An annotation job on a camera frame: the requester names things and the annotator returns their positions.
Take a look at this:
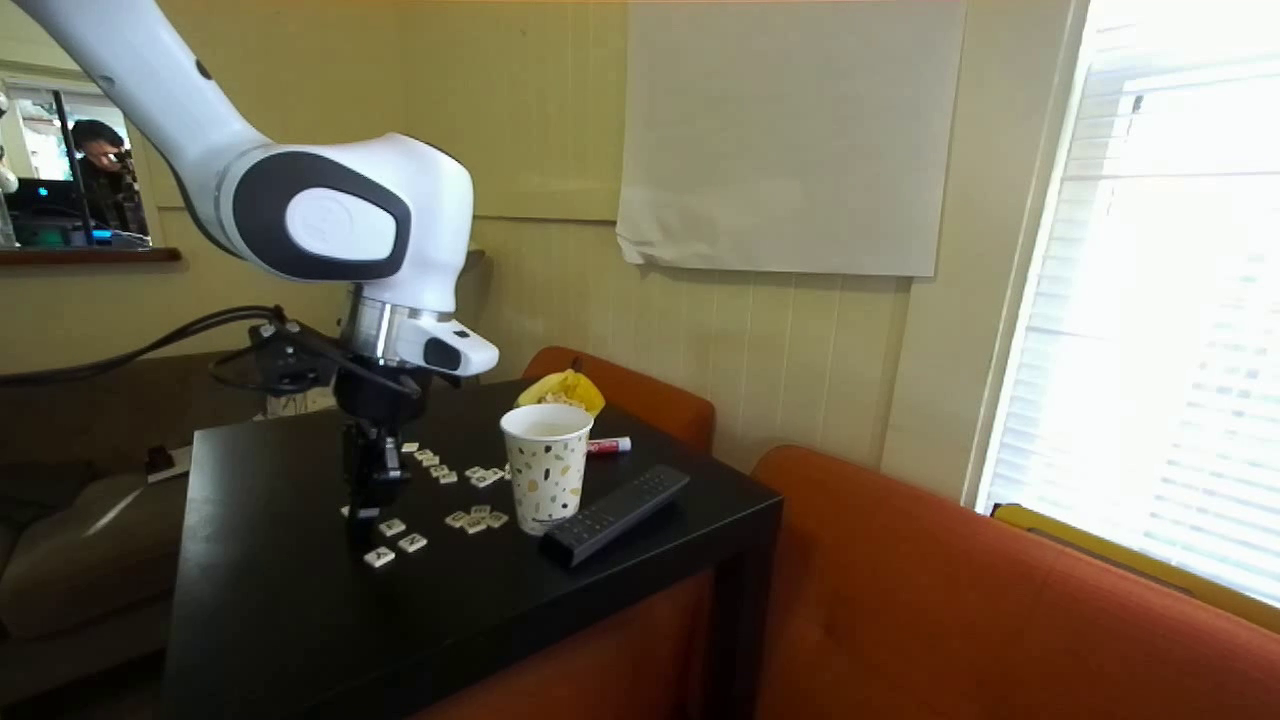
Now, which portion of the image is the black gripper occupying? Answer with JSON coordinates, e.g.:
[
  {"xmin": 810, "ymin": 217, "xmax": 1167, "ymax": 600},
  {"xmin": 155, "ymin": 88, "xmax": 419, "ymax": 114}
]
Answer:
[{"xmin": 330, "ymin": 361, "xmax": 433, "ymax": 520}]

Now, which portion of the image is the patterned throw pillow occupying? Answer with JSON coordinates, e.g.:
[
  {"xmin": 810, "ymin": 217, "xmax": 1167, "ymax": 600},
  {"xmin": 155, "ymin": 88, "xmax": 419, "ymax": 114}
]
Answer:
[{"xmin": 254, "ymin": 339, "xmax": 350, "ymax": 424}]

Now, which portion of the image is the black square side table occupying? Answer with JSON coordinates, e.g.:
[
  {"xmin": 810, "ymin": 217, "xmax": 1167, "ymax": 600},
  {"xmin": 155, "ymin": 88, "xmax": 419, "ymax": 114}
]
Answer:
[{"xmin": 155, "ymin": 375, "xmax": 788, "ymax": 720}]

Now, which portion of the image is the patterned paper cup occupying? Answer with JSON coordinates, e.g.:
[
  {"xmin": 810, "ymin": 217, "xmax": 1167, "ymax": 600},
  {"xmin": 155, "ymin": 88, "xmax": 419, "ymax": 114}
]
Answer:
[{"xmin": 496, "ymin": 400, "xmax": 599, "ymax": 539}]

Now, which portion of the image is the yellow banana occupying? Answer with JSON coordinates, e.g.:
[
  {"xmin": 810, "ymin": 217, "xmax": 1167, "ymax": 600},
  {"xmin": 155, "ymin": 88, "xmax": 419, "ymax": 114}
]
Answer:
[{"xmin": 510, "ymin": 367, "xmax": 608, "ymax": 424}]

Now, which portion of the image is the black remote control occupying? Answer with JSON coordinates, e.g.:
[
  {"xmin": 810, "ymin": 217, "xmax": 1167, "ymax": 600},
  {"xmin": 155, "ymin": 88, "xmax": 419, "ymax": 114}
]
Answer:
[{"xmin": 541, "ymin": 461, "xmax": 695, "ymax": 567}]

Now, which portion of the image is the brown couch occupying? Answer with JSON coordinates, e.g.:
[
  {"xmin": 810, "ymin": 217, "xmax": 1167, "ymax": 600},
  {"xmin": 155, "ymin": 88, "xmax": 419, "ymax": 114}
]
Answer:
[{"xmin": 0, "ymin": 339, "xmax": 365, "ymax": 674}]

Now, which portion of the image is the beige couch cushion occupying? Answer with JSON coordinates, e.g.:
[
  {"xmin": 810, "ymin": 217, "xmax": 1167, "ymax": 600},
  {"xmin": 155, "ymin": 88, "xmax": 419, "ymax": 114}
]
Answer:
[{"xmin": 0, "ymin": 468, "xmax": 191, "ymax": 645}]

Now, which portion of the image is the person in dark clothes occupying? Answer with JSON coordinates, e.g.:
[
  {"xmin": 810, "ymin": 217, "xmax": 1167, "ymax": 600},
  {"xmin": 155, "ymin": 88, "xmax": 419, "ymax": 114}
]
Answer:
[{"xmin": 69, "ymin": 116, "xmax": 150, "ymax": 244}]

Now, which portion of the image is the dark laptop with blue light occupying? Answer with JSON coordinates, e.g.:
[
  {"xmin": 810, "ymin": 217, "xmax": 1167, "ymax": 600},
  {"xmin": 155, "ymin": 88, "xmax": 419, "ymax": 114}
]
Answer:
[{"xmin": 5, "ymin": 173, "xmax": 150, "ymax": 254}]

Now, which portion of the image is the orange sofa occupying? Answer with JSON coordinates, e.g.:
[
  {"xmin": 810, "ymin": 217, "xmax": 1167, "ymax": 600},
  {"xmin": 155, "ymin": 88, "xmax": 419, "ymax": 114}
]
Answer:
[{"xmin": 410, "ymin": 339, "xmax": 1280, "ymax": 720}]

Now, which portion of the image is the yellow window sill strip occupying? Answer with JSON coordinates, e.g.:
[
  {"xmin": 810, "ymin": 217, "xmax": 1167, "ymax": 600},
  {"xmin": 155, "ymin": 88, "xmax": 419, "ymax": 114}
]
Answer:
[{"xmin": 989, "ymin": 500, "xmax": 1280, "ymax": 637}]

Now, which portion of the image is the bright window with blinds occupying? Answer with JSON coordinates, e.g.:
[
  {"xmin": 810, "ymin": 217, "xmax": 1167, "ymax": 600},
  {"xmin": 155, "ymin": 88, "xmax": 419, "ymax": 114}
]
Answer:
[{"xmin": 977, "ymin": 0, "xmax": 1280, "ymax": 612}]

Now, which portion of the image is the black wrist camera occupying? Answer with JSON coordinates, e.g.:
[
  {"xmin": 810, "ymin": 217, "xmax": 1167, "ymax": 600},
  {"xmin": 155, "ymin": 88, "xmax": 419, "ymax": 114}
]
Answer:
[{"xmin": 244, "ymin": 316, "xmax": 330, "ymax": 400}]

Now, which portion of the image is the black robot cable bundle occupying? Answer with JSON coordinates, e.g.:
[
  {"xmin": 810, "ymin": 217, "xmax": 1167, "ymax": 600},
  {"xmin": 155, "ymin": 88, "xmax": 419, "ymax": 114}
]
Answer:
[{"xmin": 0, "ymin": 299, "xmax": 405, "ymax": 404}]

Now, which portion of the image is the wooden wall ledge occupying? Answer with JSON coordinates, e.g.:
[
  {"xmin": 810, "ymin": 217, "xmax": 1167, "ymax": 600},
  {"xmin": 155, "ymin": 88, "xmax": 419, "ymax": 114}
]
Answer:
[{"xmin": 0, "ymin": 240, "xmax": 188, "ymax": 271}]

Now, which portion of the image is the white paper wall sheet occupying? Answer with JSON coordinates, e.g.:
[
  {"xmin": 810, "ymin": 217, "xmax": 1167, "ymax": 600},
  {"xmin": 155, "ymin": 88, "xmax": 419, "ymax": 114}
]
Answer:
[{"xmin": 610, "ymin": 0, "xmax": 966, "ymax": 285}]

